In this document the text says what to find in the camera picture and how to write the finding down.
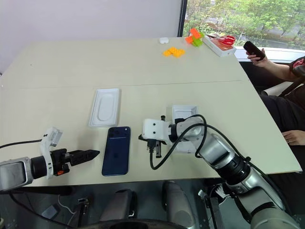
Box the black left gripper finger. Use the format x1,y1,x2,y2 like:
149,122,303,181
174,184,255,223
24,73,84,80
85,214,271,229
68,149,101,158
69,154,99,167

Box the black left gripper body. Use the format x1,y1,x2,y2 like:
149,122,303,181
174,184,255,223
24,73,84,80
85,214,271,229
50,148,72,177

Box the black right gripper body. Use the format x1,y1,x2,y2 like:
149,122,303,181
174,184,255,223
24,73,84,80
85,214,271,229
138,134,168,153

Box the black handheld phone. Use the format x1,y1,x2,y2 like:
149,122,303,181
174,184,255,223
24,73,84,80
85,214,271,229
243,41,266,62

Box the white phone box base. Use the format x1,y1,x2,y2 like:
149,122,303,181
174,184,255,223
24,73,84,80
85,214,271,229
172,104,200,154

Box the white phone box lid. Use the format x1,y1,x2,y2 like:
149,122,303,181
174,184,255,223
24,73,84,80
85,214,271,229
88,88,121,129

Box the white box with orange print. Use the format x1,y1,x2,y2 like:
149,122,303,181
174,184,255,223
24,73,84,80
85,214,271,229
202,35,237,58

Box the person's hand holding phone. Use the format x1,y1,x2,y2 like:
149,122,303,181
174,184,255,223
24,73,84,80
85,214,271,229
246,47,271,69

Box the person's resting hand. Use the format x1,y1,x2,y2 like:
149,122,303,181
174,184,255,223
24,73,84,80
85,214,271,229
283,129,305,146

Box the dark blue smartphone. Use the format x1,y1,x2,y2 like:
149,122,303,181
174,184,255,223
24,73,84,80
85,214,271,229
101,126,132,177

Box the light grey rounded shape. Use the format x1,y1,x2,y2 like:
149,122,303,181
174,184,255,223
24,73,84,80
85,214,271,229
162,180,195,228

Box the dark grey rounded shape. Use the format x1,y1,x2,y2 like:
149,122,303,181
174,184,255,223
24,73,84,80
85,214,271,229
99,189,138,222

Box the yellow toy brick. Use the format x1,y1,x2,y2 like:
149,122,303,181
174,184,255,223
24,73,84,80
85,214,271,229
172,49,186,59
162,47,178,58

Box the green toy brick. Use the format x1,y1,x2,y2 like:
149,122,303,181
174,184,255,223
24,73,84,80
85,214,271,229
191,31,206,49

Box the red scissors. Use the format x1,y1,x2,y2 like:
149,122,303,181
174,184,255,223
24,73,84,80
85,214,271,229
217,35,237,46

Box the white rolled sheet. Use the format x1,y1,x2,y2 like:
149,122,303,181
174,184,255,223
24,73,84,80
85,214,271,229
261,82,294,96

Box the person's dark clothed body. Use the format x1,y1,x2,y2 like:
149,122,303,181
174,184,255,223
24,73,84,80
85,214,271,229
259,56,305,174

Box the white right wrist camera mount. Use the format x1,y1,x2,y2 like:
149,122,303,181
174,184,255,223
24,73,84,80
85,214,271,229
142,118,172,145

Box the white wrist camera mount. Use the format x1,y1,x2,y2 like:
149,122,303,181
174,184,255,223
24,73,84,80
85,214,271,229
142,118,172,145
39,127,64,180

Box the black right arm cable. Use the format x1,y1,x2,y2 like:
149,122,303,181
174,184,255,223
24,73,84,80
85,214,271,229
148,114,254,171

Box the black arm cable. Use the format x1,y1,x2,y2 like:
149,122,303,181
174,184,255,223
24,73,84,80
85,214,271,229
148,114,254,171
0,139,44,150

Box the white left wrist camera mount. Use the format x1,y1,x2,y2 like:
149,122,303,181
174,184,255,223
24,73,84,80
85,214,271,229
39,127,64,180

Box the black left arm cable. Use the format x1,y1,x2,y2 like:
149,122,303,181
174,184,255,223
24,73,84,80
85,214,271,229
0,139,44,150

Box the white thin cable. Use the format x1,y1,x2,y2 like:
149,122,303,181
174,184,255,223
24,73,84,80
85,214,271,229
58,194,77,215

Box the black window frame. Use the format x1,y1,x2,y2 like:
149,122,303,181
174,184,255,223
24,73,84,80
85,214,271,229
178,0,188,38

